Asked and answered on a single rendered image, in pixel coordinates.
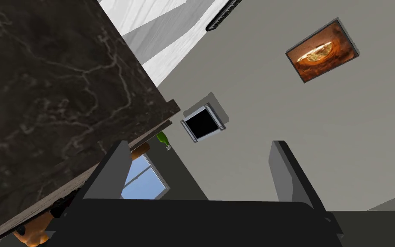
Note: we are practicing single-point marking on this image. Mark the orange rounded object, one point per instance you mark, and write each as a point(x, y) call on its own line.
point(34, 230)

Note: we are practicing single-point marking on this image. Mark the orange framed wall picture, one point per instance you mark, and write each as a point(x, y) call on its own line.
point(322, 51)

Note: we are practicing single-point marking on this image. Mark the window with blue sky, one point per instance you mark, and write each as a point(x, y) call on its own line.
point(144, 180)

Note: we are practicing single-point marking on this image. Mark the brown bread loaf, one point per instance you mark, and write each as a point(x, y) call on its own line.
point(139, 151)

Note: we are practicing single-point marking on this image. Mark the green bottle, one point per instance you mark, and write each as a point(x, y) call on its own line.
point(163, 139)

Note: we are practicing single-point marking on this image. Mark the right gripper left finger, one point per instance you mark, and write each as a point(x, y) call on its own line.
point(110, 178)

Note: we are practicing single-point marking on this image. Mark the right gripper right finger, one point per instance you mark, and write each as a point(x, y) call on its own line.
point(288, 175)

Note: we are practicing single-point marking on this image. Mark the black framed wall picture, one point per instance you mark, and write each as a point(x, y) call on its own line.
point(202, 122)

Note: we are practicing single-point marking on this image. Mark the black ceiling vent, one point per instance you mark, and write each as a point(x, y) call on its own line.
point(222, 15)

